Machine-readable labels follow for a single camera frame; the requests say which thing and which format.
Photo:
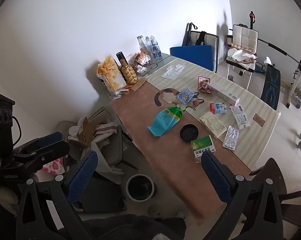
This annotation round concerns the cat-shaped mat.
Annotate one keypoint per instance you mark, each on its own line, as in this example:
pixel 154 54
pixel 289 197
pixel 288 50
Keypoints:
pixel 169 95

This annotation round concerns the gold grenade-shaped bottle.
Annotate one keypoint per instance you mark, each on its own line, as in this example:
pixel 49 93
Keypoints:
pixel 128 73

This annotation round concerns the long white box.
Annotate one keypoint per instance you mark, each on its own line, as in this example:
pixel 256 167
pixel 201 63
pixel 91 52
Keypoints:
pixel 223 93

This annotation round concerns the black folded stand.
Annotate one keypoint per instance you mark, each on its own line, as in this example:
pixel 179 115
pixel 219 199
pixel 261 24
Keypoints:
pixel 189 33

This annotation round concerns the brown label patch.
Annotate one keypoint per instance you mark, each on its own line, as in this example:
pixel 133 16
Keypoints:
pixel 259 120

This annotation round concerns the green and blue plastic bag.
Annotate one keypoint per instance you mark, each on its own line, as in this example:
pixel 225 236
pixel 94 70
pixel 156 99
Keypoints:
pixel 165 121

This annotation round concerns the beige clothes pile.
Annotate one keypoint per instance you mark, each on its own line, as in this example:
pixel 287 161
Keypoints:
pixel 240 56

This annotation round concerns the black round lid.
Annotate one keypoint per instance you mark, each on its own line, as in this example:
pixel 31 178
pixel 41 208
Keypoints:
pixel 189 132

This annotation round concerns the brown cardboard card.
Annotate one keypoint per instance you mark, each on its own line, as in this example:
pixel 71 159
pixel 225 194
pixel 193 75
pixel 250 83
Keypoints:
pixel 139 84

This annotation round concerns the cream flat box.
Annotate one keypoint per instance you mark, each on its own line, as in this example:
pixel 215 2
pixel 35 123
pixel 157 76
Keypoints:
pixel 213 125

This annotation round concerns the striped tablecloth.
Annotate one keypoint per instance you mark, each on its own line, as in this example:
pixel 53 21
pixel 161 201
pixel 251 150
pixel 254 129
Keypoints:
pixel 250 142

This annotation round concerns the grey padded chair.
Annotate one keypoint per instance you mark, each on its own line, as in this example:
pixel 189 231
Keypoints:
pixel 210 40

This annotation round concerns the white padded chair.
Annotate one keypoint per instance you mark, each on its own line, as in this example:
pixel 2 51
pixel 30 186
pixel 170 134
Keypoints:
pixel 245 36

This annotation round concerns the clear plastic bag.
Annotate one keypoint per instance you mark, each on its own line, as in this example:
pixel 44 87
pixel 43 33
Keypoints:
pixel 173 70

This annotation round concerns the blue tissue packet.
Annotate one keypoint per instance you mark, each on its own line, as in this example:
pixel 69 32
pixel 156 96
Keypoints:
pixel 185 96

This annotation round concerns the small red white carton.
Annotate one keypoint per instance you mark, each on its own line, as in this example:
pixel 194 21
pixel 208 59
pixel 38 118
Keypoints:
pixel 218 108

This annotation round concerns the round bin with black liner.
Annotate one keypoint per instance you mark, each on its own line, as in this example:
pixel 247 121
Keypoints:
pixel 140 188

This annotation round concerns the silver foil blister pack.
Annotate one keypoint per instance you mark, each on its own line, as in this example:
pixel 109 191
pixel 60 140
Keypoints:
pixel 231 138

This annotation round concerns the clear glass bottle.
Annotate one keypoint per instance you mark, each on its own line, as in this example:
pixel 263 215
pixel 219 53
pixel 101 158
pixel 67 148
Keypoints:
pixel 141 45

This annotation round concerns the cardboard piece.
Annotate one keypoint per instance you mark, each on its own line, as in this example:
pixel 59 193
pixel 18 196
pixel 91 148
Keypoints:
pixel 85 132

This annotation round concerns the pink floral bag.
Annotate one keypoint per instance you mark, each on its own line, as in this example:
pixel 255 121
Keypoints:
pixel 54 166

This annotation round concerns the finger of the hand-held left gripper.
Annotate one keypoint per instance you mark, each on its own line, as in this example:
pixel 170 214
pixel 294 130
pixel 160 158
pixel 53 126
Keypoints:
pixel 50 138
pixel 53 152

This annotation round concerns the orange brown snack bag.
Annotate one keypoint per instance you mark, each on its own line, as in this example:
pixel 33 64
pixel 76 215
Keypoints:
pixel 140 58

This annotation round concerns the white clothes pile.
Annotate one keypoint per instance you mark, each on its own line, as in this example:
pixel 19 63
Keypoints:
pixel 103 135

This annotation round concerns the brown wooden chair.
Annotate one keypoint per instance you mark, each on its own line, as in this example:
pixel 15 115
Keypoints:
pixel 273 170

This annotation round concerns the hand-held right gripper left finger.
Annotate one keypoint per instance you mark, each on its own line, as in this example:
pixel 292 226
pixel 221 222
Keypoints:
pixel 83 177

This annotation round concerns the yellow chips bag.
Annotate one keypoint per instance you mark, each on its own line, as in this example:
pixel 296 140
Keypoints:
pixel 109 73

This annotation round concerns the red snack packet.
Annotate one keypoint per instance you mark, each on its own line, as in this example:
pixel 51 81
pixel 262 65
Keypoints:
pixel 203 83

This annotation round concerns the white barbell rack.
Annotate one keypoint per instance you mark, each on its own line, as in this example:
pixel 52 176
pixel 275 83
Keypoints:
pixel 298 80

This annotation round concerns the white medicine box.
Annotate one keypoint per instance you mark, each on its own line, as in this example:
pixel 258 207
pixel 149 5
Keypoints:
pixel 240 117

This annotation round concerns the green medicine box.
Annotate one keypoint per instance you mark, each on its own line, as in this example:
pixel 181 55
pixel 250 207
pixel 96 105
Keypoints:
pixel 203 147

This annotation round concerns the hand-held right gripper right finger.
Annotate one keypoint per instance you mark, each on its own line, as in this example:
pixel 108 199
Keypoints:
pixel 215 177

